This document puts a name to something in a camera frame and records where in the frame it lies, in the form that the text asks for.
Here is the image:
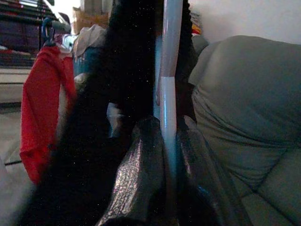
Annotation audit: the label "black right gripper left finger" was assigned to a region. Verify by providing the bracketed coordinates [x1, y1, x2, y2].
[95, 116, 166, 226]

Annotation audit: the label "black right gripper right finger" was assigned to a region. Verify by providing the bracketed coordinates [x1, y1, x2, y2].
[175, 116, 249, 226]

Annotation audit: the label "white plastic hanger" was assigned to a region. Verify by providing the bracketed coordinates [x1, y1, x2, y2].
[154, 0, 184, 186]

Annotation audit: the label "dark knit garment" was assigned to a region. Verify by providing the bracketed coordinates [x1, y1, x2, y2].
[18, 0, 198, 226]

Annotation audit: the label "green sofa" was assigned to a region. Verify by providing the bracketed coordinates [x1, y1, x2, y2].
[188, 35, 301, 226]

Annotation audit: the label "red garment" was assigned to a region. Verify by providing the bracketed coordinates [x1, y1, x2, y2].
[19, 44, 77, 186]

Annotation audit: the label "grey cloth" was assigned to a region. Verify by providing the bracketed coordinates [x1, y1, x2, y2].
[74, 24, 106, 62]

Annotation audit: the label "colourful stacked items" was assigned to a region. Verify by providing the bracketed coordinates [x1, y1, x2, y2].
[190, 11, 203, 36]

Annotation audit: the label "white low platform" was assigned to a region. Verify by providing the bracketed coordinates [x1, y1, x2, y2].
[0, 67, 26, 104]

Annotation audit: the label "tan box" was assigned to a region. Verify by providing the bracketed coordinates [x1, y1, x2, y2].
[72, 7, 111, 29]

